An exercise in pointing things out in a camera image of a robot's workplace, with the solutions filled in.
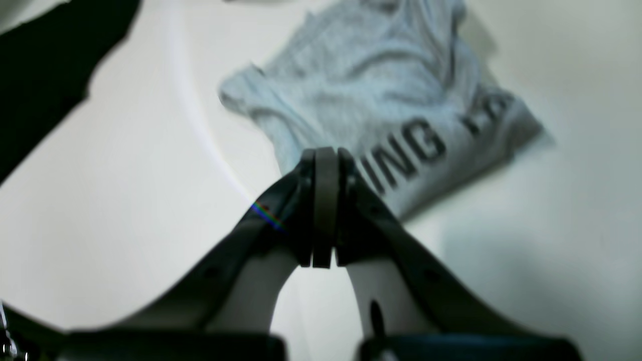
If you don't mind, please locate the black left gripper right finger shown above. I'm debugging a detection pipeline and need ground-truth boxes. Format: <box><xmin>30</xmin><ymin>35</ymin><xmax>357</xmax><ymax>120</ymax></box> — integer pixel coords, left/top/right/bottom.
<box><xmin>336</xmin><ymin>148</ymin><xmax>582</xmax><ymax>360</ymax></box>

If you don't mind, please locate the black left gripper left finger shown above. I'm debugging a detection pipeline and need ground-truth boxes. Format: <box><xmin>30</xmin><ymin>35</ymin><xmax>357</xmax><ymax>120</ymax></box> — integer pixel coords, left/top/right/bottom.
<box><xmin>56</xmin><ymin>148</ymin><xmax>327</xmax><ymax>360</ymax></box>

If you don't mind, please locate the grey T-shirt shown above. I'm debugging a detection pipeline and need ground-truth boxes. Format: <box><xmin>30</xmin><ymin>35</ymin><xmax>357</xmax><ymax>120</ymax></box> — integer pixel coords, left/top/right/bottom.
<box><xmin>219</xmin><ymin>1</ymin><xmax>543</xmax><ymax>219</ymax></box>

